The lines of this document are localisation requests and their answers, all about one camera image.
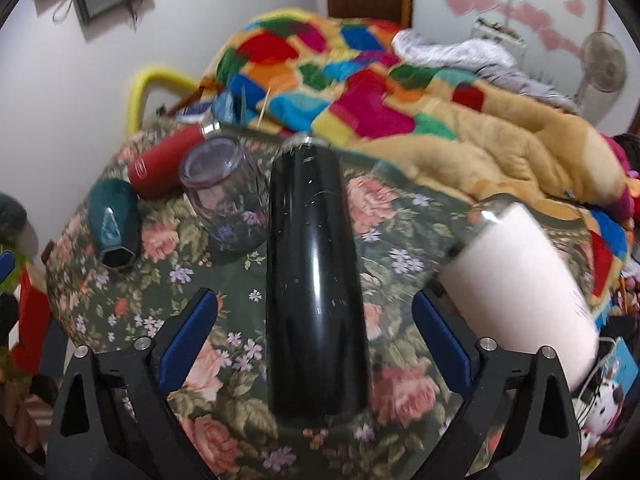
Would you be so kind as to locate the colourful patchwork blanket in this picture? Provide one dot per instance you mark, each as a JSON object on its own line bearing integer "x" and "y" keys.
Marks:
{"x": 442, "y": 127}

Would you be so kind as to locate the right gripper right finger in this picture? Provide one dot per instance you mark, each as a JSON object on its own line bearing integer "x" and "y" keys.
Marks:
{"x": 540, "y": 438}

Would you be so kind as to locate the white cow plush toy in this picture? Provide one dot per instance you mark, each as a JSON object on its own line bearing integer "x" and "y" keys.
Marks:
{"x": 598, "y": 415}

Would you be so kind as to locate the white standing fan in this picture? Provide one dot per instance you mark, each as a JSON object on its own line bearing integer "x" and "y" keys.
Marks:
{"x": 604, "y": 73}

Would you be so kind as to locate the green floral tablecloth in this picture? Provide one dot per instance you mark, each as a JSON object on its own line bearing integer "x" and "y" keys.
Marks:
{"x": 402, "y": 230}

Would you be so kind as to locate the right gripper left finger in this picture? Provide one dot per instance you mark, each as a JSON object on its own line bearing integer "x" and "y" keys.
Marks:
{"x": 112, "y": 419}

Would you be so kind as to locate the black thermos bottle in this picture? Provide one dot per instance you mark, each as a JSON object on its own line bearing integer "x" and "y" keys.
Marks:
{"x": 317, "y": 345}

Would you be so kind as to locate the blue booklet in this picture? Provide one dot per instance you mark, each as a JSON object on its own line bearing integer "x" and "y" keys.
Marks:
{"x": 618, "y": 365}

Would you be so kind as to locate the yellow foam-padded pipe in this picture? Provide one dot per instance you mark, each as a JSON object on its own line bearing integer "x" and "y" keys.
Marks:
{"x": 150, "y": 78}

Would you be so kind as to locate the white grey crumpled clothes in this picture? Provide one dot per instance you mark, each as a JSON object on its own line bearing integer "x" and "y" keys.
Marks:
{"x": 485, "y": 59}

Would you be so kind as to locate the red thermos bottle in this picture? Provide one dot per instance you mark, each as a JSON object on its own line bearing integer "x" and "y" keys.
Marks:
{"x": 155, "y": 173}

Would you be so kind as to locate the frosted wardrobe sliding doors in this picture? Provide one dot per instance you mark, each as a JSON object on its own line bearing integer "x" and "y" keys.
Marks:
{"x": 554, "y": 31}

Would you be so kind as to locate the white box appliance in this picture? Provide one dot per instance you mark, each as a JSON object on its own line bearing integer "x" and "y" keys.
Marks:
{"x": 512, "y": 41}

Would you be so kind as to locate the white cylindrical cup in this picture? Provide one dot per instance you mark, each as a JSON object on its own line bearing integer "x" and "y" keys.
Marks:
{"x": 509, "y": 283}

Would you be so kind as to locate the clear glass tumbler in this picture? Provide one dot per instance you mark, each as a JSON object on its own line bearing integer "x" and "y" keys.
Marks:
{"x": 228, "y": 192}

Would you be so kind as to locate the dark green faceted cup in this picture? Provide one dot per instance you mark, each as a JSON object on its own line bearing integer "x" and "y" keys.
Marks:
{"x": 115, "y": 223}

